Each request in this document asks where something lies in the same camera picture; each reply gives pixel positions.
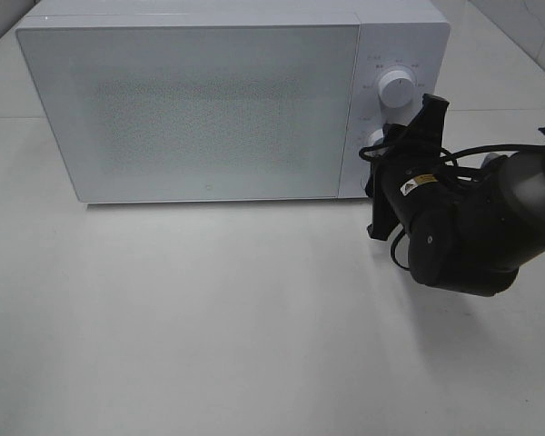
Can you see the white microwave oven body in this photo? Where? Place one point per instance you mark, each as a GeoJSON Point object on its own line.
{"type": "Point", "coordinates": [413, 34]}

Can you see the upper white power knob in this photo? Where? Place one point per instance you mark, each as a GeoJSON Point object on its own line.
{"type": "Point", "coordinates": [396, 87]}

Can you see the white microwave door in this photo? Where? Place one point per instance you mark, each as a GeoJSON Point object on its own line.
{"type": "Point", "coordinates": [150, 114]}

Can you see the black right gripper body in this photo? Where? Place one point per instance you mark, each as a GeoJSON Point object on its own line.
{"type": "Point", "coordinates": [409, 151]}

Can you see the white timer knob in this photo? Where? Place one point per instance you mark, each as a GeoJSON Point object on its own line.
{"type": "Point", "coordinates": [375, 141]}

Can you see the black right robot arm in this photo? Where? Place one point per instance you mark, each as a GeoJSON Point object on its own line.
{"type": "Point", "coordinates": [472, 218]}

